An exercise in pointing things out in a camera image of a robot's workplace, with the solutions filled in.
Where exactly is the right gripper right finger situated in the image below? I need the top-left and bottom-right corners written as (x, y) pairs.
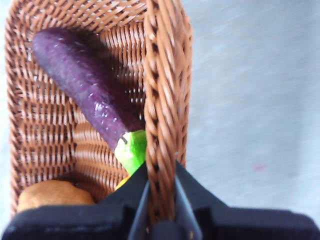
top-left (174, 159), bottom-right (320, 240)

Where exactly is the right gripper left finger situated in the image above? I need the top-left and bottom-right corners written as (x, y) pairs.
top-left (0, 161), bottom-right (151, 240)

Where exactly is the brown potato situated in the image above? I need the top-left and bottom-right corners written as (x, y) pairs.
top-left (17, 180), bottom-right (95, 213)

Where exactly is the yellow corn cob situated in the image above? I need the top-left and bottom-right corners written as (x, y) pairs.
top-left (114, 174), bottom-right (132, 191)

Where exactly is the brown wicker basket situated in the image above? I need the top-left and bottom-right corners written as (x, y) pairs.
top-left (3, 0), bottom-right (195, 226)

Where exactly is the purple eggplant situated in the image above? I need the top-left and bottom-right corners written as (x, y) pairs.
top-left (31, 26), bottom-right (148, 176)

